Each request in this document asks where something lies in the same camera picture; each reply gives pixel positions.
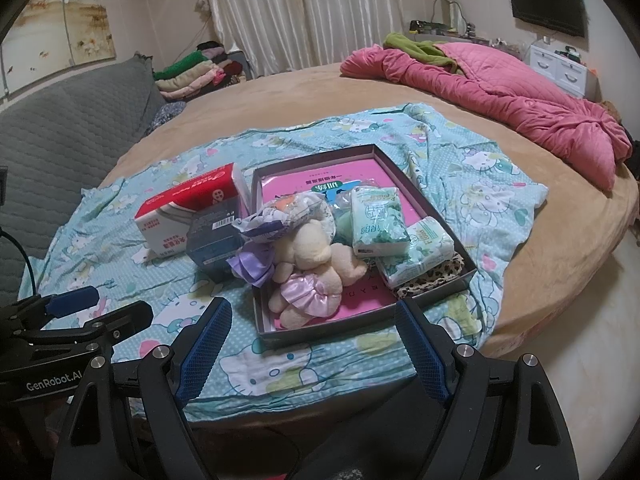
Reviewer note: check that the cluttered dressing table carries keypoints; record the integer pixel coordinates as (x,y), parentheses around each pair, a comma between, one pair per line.
(442,25)

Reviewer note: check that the cream plush with purple bow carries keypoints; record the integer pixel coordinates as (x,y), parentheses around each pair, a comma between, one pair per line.
(295,247)

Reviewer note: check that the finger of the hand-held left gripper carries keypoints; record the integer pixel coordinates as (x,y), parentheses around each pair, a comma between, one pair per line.
(72,301)
(122,320)

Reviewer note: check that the white green flower tissue packet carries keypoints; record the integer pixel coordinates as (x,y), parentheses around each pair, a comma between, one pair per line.
(415,255)

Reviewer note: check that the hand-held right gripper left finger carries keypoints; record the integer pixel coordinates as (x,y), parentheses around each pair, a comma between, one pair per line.
(207,352)

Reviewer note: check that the dark blue box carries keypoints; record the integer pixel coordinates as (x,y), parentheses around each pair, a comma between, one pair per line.
(217,240)

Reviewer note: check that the stack of folded clothes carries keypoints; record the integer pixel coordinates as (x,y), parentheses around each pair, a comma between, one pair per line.
(195,72)

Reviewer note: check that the grey tray with pink bottom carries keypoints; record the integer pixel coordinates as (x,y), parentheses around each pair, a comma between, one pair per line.
(370,175)

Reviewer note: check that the grey quilted headboard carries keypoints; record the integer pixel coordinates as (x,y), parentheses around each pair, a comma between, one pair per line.
(60,135)

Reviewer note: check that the round beige bed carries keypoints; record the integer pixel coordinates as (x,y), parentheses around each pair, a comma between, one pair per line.
(310,95)

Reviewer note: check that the black wall television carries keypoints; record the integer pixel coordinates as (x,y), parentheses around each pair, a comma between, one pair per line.
(545,5)

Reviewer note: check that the landscape wall painting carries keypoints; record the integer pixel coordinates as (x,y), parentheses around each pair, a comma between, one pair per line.
(55,25)

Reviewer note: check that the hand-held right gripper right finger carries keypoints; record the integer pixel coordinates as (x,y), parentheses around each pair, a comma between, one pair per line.
(420,352)

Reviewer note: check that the teal cartoon cat blanket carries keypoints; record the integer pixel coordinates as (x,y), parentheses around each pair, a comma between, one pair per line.
(475,180)

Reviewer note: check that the red and white tissue box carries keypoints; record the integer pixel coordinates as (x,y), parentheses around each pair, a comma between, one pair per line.
(185,210)

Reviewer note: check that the bagged green plush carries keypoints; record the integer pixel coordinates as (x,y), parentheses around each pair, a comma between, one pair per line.
(345,215)

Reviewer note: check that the green leaf tissue packet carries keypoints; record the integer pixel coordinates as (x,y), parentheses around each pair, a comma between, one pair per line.
(377,220)

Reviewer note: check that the dark patterned cloth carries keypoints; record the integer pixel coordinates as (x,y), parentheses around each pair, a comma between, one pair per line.
(167,115)

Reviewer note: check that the cream plush with pink bow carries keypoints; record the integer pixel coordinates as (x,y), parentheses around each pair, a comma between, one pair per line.
(315,290)

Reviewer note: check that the green cloth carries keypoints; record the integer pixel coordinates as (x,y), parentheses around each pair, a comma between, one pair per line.
(415,47)

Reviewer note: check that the white curtain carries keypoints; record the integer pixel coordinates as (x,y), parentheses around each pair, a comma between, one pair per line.
(305,10)

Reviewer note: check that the leopard print cloth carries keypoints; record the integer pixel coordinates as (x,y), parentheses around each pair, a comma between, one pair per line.
(440,280)

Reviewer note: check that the white drawer cabinet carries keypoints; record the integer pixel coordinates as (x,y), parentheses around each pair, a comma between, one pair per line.
(557,67)

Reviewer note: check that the pink quilt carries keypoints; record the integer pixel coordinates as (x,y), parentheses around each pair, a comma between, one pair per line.
(510,95)

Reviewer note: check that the bagged floral carrot plush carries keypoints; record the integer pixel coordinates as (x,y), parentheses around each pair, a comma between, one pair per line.
(295,210)

